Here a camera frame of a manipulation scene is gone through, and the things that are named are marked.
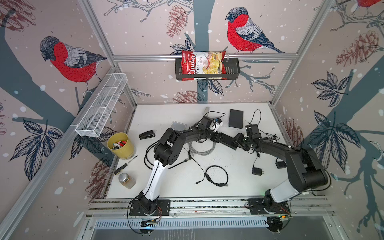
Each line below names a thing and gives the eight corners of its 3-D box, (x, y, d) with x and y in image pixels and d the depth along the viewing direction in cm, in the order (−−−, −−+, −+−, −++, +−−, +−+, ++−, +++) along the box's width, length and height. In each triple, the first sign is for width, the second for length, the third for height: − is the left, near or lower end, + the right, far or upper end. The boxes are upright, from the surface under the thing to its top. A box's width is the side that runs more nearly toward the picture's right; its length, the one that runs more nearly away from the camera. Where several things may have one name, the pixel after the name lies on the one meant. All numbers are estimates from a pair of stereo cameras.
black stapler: (140, 140, 101) (139, 137, 98) (140, 135, 104) (139, 132, 101) (155, 137, 102) (154, 134, 99) (155, 132, 105) (154, 129, 102)
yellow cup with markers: (114, 159, 92) (103, 148, 81) (120, 144, 99) (110, 132, 88) (134, 159, 92) (125, 148, 81) (138, 144, 99) (131, 132, 88)
